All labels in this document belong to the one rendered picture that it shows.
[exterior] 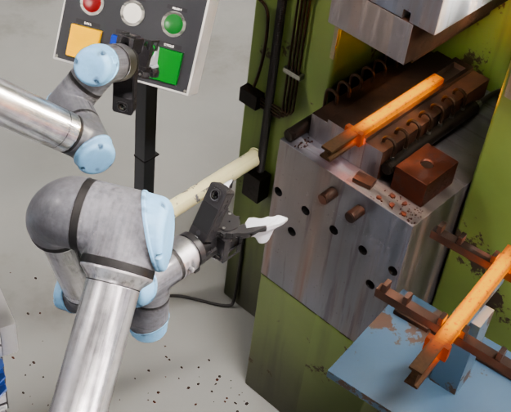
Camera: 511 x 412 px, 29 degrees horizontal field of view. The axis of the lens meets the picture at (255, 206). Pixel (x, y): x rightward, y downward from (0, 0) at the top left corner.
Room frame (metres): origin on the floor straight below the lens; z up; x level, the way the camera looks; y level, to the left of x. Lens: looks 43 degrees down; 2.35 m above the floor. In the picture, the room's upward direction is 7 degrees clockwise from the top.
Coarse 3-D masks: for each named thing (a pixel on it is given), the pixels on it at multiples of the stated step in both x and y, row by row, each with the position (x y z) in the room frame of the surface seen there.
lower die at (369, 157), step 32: (416, 64) 2.04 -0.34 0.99; (448, 64) 2.04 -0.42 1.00; (352, 96) 1.89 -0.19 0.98; (384, 96) 1.89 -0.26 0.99; (480, 96) 2.00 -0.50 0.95; (320, 128) 1.79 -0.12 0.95; (384, 128) 1.77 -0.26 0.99; (416, 128) 1.78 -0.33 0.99; (352, 160) 1.73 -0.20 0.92; (384, 160) 1.69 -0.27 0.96
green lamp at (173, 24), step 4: (168, 16) 1.93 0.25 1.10; (172, 16) 1.93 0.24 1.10; (176, 16) 1.93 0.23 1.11; (164, 20) 1.93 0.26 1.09; (168, 20) 1.93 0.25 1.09; (172, 20) 1.92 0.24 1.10; (176, 20) 1.92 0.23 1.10; (180, 20) 1.92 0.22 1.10; (164, 24) 1.92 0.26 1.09; (168, 24) 1.92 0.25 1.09; (172, 24) 1.92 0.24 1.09; (176, 24) 1.92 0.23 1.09; (180, 24) 1.92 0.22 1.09; (168, 28) 1.92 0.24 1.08; (172, 28) 1.92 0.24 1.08; (176, 28) 1.92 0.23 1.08; (180, 28) 1.91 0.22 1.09; (168, 32) 1.91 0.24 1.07; (172, 32) 1.91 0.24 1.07; (176, 32) 1.91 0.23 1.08
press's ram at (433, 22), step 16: (384, 0) 1.73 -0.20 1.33; (400, 0) 1.71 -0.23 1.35; (416, 0) 1.69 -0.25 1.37; (432, 0) 1.67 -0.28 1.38; (448, 0) 1.67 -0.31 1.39; (464, 0) 1.72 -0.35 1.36; (480, 0) 1.77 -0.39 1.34; (400, 16) 1.70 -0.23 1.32; (416, 16) 1.68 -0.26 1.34; (432, 16) 1.66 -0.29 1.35; (448, 16) 1.68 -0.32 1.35; (464, 16) 1.73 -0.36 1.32; (432, 32) 1.66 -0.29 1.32
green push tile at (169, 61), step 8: (160, 48) 1.89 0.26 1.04; (160, 56) 1.88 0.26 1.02; (168, 56) 1.88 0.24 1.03; (176, 56) 1.88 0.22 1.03; (160, 64) 1.87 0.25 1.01; (168, 64) 1.87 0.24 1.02; (176, 64) 1.87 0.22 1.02; (160, 72) 1.86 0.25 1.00; (168, 72) 1.86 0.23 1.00; (176, 72) 1.86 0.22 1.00; (160, 80) 1.85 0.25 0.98; (168, 80) 1.85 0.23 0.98; (176, 80) 1.85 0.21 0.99
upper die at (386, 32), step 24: (336, 0) 1.80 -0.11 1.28; (360, 0) 1.76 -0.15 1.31; (504, 0) 1.98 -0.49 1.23; (336, 24) 1.79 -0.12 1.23; (360, 24) 1.76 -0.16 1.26; (384, 24) 1.72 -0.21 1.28; (408, 24) 1.69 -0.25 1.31; (456, 24) 1.82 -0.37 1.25; (384, 48) 1.71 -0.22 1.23; (408, 48) 1.68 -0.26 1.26
